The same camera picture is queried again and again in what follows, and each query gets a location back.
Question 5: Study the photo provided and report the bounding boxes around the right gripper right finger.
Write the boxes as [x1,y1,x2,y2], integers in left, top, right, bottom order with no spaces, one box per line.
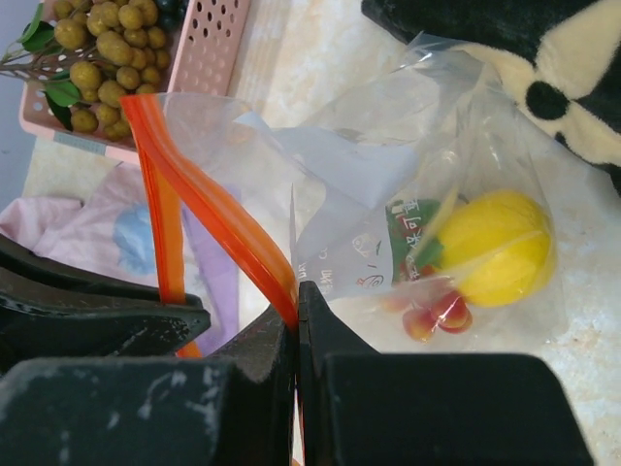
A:
[298,282,593,465]

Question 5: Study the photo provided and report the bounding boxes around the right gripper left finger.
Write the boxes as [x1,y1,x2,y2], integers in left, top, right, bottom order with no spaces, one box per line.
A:
[1,310,297,465]

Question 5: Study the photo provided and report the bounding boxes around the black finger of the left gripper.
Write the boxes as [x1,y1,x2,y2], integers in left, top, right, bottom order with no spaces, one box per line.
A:
[1,237,211,372]

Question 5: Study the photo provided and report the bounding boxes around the red cherry sprig green leaves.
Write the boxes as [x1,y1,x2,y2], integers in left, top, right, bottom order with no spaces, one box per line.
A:
[378,239,473,343]

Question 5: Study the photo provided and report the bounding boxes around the yellow lemon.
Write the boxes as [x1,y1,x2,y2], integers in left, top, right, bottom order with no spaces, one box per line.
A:
[437,189,557,308]

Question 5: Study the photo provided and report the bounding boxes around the clear zip bag orange zipper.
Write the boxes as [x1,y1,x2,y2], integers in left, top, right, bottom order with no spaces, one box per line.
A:
[121,36,567,352]

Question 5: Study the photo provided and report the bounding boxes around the brown longan bunch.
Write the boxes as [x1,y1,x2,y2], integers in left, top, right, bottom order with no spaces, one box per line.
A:
[1,0,173,142]

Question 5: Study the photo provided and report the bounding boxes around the dark grape bunch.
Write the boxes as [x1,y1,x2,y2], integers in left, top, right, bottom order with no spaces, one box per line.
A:
[154,0,189,32]

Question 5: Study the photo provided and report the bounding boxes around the pink purple cloth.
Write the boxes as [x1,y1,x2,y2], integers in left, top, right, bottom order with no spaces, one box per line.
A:
[1,164,240,355]

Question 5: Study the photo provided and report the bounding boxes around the pink plastic basket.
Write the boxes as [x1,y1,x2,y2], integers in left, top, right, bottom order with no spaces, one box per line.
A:
[19,0,251,165]

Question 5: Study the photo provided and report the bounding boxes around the black pillow cream flowers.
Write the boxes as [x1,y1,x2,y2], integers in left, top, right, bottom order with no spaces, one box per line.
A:
[361,1,620,187]

